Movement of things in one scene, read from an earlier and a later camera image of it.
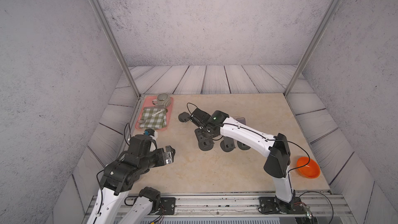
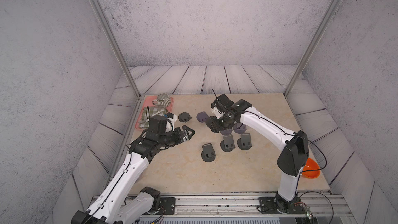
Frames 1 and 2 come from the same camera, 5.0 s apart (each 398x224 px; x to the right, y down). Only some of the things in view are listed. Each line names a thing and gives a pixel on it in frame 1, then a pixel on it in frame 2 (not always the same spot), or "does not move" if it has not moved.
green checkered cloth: [153, 117] does not move
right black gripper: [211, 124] to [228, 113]
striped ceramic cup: [162, 99] does not move
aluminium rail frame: [314, 208] does not move
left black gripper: [162, 158] to [180, 137]
